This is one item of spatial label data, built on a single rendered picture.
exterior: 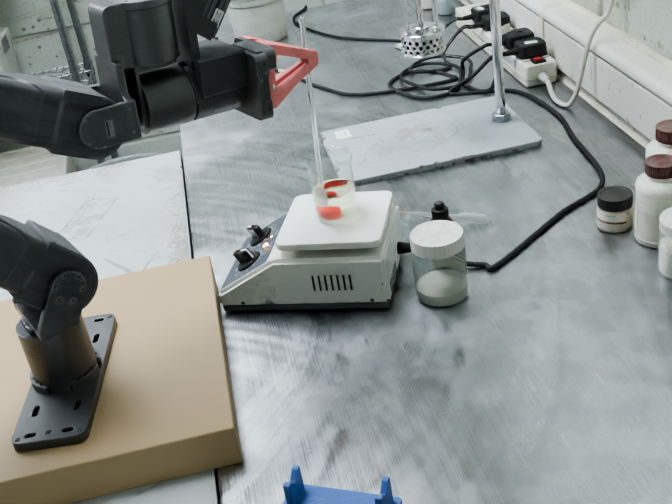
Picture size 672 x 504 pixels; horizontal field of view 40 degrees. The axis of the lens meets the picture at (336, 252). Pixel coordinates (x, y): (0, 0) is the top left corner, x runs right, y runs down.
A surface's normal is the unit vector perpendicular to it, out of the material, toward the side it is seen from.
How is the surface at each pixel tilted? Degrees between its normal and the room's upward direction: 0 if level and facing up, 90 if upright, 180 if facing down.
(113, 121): 90
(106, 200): 0
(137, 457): 90
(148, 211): 0
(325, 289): 90
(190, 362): 0
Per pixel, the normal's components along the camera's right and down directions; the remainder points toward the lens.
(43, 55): 0.18, 0.47
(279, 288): -0.18, 0.52
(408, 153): -0.14, -0.86
